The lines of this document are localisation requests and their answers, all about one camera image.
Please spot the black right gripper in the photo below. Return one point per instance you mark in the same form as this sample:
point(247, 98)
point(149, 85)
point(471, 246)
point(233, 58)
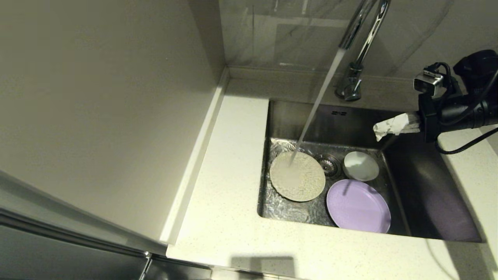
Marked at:
point(459, 112)

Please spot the white bowl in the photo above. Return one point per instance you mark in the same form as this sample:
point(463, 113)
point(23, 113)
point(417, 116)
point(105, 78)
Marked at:
point(361, 166)

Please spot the chrome gooseneck faucet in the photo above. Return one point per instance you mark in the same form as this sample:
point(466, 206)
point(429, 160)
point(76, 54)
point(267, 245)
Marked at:
point(349, 83)

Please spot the purple round plate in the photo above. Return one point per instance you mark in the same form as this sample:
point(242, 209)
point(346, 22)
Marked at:
point(358, 206)

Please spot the beige round plate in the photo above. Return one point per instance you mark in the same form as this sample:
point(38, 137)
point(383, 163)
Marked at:
point(303, 186)

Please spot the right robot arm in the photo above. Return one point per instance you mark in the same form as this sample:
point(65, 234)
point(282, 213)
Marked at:
point(478, 66)

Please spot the stainless steel sink basin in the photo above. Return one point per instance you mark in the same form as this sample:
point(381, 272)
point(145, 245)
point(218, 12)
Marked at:
point(350, 128)

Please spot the metal sink drain strainer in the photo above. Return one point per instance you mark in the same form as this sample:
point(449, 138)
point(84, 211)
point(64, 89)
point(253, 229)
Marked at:
point(330, 167)

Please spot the clear water stream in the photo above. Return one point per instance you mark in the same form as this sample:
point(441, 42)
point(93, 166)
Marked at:
point(319, 101)

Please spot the tall beige cabinet side panel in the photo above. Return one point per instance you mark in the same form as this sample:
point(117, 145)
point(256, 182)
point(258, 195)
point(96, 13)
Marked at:
point(97, 97)

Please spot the grey glossy cabinet door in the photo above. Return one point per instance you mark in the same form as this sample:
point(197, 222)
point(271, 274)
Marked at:
point(58, 252)

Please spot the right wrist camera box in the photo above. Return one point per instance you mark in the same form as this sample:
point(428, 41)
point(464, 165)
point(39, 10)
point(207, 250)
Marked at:
point(428, 82)

